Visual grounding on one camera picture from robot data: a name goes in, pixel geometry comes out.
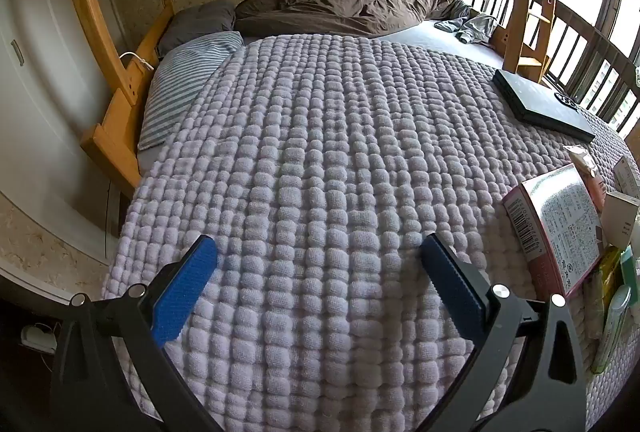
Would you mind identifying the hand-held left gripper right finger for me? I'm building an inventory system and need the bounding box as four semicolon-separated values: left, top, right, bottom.
419;233;588;432

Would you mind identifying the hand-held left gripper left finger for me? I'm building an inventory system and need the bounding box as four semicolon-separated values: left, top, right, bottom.
50;234;226;432

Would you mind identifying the white squeeze tube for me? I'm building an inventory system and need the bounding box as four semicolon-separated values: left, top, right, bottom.
591;284;633;374

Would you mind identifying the pink snack wrapper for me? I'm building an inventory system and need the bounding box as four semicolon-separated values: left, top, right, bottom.
564;146;608;213

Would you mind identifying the pink printed box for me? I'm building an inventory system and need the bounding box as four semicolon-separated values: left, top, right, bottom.
502;163;606;297

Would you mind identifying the yellow box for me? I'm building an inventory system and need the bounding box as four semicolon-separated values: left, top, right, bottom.
582;246;623;338

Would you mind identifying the lavender knitted blanket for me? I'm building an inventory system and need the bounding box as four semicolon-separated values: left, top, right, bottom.
102;33;640;432

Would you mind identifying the white carton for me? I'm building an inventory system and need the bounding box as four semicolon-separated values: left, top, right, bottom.
600;191;640;247

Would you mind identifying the black foldable phone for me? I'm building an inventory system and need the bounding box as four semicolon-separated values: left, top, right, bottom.
492;68;597;143

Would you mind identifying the small white box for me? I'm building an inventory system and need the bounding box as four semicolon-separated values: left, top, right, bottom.
612;157;640;200

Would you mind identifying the striped pillow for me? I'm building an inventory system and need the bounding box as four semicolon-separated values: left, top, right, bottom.
137;30;245;151

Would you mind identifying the white door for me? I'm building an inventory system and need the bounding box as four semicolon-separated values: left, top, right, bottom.
0;0;141;307

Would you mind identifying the grey garment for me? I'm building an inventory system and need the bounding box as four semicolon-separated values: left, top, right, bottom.
434;0;501;45

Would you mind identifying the grey pillow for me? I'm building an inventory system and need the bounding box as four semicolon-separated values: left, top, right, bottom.
157;0;237;57

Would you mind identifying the dark balcony railing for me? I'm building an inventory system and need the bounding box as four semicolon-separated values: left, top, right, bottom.
457;0;640;133

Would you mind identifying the brown duvet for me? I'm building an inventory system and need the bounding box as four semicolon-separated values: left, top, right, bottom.
234;0;473;38

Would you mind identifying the white cable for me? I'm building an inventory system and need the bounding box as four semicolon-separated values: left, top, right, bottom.
119;50;153;72

